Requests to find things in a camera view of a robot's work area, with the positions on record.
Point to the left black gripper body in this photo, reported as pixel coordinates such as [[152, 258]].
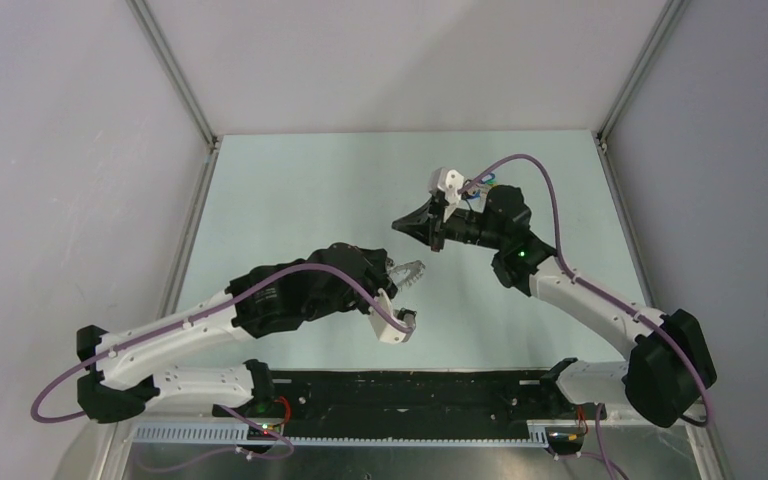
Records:
[[373, 280]]

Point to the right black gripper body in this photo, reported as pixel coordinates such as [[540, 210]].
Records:
[[461, 226]]

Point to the metal disc with keyrings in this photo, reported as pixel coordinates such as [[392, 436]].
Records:
[[406, 274]]

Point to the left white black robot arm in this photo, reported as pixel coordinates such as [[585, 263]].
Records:
[[141, 369]]

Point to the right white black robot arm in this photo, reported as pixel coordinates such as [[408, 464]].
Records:
[[666, 365]]

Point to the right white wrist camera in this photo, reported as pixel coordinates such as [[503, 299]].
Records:
[[449, 183]]

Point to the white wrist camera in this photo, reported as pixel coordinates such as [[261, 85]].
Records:
[[390, 325], [449, 183]]

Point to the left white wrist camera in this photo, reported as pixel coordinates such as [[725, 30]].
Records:
[[390, 325]]

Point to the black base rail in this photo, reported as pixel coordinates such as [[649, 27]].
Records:
[[428, 404]]

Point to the white slotted cable duct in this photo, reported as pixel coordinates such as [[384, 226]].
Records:
[[239, 434]]

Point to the right aluminium frame post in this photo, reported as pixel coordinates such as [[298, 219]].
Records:
[[658, 37]]

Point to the aluminium frame post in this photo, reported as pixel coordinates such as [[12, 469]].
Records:
[[658, 37], [158, 42]]

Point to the left aluminium frame post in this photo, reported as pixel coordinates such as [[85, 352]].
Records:
[[158, 42]]

